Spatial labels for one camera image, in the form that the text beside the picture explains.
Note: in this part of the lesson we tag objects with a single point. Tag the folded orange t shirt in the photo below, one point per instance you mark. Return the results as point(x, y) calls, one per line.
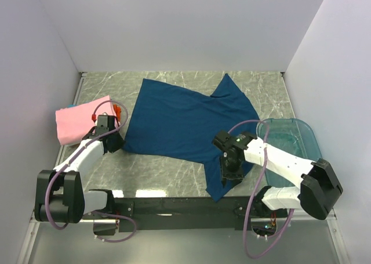
point(118, 111)

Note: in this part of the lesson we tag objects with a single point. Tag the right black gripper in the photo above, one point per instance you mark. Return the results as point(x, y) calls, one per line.
point(228, 175)

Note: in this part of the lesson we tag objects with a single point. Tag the folded pink t shirt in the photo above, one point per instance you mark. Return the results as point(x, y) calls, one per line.
point(74, 123)

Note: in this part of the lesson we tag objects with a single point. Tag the teal plastic bin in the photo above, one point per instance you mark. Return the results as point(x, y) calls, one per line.
point(292, 135)

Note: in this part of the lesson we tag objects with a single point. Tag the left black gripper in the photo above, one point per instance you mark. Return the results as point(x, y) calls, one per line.
point(119, 145)

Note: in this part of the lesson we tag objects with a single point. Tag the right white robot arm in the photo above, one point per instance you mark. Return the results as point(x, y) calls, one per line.
point(315, 186)

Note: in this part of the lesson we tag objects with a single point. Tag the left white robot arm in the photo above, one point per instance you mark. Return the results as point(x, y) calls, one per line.
point(59, 191)

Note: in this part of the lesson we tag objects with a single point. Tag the blue t shirt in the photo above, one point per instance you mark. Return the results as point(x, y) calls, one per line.
point(173, 121)

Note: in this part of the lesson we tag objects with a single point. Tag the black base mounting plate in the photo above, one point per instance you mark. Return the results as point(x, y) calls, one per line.
point(178, 213)

